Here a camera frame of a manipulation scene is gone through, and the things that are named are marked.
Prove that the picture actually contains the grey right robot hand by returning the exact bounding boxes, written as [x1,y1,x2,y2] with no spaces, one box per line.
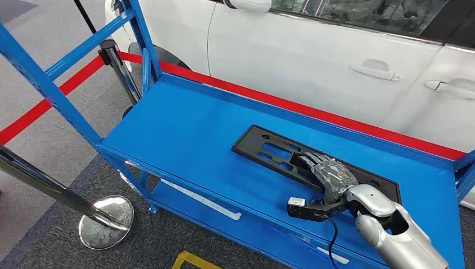
[296,151,359,206]

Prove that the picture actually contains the chrome stanchion post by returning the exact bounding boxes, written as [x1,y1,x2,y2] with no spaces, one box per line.
[0,145,136,251]
[99,39,142,119]

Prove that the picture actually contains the white car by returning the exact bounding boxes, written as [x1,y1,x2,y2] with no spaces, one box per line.
[105,0,475,211]

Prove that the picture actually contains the black pole stand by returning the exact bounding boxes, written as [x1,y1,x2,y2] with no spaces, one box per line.
[72,0,98,35]

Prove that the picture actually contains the black plastic frame part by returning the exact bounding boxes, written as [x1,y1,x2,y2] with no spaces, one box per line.
[231,124,402,205]

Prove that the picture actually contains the blue metal shelf rack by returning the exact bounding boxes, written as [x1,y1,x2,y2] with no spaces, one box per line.
[0,0,475,269]

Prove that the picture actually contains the white car door handle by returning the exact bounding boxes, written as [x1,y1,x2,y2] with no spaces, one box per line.
[348,59,404,82]
[424,78,475,100]

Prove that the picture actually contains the black camera cable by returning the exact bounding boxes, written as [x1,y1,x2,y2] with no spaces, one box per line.
[322,213,340,269]

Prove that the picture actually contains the red barrier belt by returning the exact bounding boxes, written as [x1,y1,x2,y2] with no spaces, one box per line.
[117,51,467,161]
[0,55,105,146]

